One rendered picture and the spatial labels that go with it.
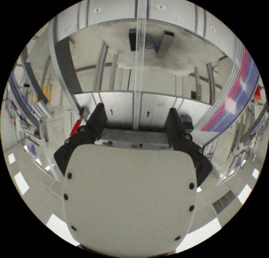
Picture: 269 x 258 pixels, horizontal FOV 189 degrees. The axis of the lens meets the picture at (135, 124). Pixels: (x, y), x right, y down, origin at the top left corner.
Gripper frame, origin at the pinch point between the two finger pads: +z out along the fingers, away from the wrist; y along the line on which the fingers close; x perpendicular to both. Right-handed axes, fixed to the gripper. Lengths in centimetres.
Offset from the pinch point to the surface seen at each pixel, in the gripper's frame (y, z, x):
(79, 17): -11.9, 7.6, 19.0
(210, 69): 49, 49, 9
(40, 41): -40, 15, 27
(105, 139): -10.5, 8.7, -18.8
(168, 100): 7.9, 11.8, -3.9
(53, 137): -96, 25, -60
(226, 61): 124, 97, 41
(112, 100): -6.7, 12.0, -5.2
